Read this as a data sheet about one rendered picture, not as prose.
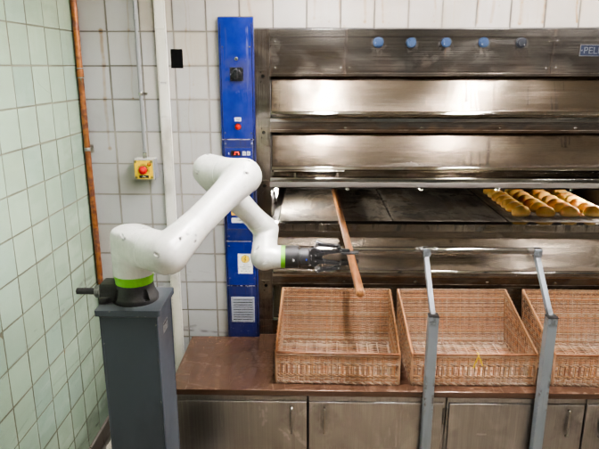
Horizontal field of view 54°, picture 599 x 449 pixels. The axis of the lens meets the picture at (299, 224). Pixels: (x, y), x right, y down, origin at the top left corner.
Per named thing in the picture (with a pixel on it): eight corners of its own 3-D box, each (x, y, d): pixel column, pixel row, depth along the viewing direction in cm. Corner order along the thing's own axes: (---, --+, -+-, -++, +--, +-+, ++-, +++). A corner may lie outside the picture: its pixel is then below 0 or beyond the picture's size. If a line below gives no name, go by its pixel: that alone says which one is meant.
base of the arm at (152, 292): (70, 306, 186) (69, 289, 184) (87, 289, 200) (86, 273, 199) (152, 307, 186) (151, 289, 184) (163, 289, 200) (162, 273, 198)
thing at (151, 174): (138, 177, 287) (136, 157, 285) (159, 177, 287) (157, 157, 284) (134, 180, 280) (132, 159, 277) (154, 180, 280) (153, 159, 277)
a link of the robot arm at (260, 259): (250, 275, 238) (249, 261, 229) (252, 248, 245) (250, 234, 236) (285, 275, 238) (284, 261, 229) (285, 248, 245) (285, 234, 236)
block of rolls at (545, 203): (480, 192, 362) (481, 183, 360) (559, 192, 361) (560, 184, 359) (513, 217, 303) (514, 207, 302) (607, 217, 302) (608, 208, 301)
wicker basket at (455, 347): (392, 337, 304) (395, 287, 297) (502, 337, 304) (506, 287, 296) (408, 387, 257) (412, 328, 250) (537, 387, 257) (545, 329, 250)
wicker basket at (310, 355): (281, 335, 306) (280, 285, 299) (389, 337, 304) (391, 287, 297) (273, 384, 259) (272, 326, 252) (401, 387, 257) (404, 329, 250)
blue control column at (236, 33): (261, 297, 507) (256, 36, 450) (280, 297, 506) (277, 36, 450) (232, 433, 320) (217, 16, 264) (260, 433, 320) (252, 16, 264)
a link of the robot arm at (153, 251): (159, 256, 167) (262, 151, 198) (122, 246, 177) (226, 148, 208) (176, 288, 175) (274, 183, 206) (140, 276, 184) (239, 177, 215)
